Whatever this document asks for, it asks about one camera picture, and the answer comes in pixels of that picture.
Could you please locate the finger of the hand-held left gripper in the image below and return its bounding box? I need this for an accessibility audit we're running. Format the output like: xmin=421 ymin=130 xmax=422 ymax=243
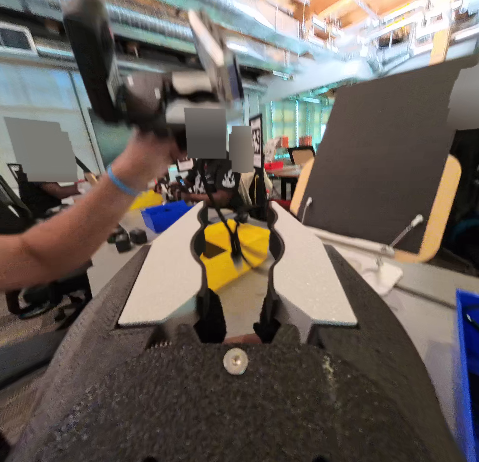
xmin=165 ymin=98 xmax=226 ymax=125
xmin=170 ymin=72 xmax=216 ymax=96

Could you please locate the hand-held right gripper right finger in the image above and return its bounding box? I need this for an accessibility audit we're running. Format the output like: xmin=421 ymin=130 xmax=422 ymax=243
xmin=253 ymin=201 xmax=358 ymax=345

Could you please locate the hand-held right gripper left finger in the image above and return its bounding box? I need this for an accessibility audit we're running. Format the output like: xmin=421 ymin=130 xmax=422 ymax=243
xmin=118 ymin=201 xmax=228 ymax=344

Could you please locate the black switch cable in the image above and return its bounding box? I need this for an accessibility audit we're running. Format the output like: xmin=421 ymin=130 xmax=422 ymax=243
xmin=198 ymin=159 xmax=259 ymax=273

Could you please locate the blue plastic bin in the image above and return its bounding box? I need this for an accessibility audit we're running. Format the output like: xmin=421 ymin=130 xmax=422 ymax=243
xmin=141 ymin=201 xmax=195 ymax=233
xmin=455 ymin=289 xmax=479 ymax=462

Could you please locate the person's left forearm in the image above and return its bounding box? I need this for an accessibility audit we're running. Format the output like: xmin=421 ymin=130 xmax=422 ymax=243
xmin=0 ymin=170 xmax=137 ymax=291

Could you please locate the person's left hand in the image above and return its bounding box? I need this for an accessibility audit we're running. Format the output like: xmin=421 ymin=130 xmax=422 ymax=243
xmin=112 ymin=126 xmax=188 ymax=194

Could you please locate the black bin divider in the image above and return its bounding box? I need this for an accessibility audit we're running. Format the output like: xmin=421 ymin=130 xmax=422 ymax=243
xmin=204 ymin=241 xmax=228 ymax=261

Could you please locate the black and white sign stand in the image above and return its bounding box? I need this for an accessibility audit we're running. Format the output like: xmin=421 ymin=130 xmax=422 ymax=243
xmin=249 ymin=113 xmax=270 ymax=219

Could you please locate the blue wristband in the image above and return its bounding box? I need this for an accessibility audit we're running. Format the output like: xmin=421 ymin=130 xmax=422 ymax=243
xmin=106 ymin=165 xmax=140 ymax=197

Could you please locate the beige hanging jacket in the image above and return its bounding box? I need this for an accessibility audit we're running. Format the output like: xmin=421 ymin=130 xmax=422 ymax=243
xmin=239 ymin=170 xmax=268 ymax=209

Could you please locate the tan-backed chair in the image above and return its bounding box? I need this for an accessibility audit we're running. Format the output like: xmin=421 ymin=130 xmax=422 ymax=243
xmin=287 ymin=146 xmax=316 ymax=167

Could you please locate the wooden-framed black book stand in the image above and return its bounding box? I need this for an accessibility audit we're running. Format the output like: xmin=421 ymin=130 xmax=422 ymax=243
xmin=290 ymin=54 xmax=479 ymax=296

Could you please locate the silver ceiling duct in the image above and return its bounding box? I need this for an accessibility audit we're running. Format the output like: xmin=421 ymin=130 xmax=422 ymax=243
xmin=0 ymin=0 xmax=339 ymax=64

